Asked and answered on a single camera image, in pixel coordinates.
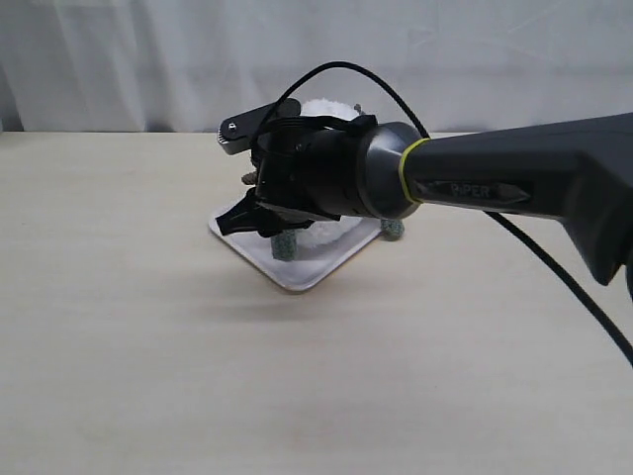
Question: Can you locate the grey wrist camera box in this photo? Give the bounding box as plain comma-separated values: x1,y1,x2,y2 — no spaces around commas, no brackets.
217,98,302,155

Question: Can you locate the white curtain backdrop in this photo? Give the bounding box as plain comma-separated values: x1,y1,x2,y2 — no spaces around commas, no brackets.
1,1,632,132

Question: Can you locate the white plush snowman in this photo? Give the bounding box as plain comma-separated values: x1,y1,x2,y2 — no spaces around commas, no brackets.
241,98,368,253

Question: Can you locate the black camera cable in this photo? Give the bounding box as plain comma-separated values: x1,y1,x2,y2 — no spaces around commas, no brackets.
249,60,633,370

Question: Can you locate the white rectangular plastic tray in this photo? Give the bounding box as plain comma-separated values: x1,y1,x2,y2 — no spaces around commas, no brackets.
209,206,381,292

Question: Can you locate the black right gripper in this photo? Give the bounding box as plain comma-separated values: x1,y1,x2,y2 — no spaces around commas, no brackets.
215,115,376,238

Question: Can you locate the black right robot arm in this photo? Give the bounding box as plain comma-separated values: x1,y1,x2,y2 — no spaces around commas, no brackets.
217,114,632,285

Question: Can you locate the green knitted scarf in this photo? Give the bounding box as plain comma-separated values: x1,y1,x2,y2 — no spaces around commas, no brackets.
270,217,405,262

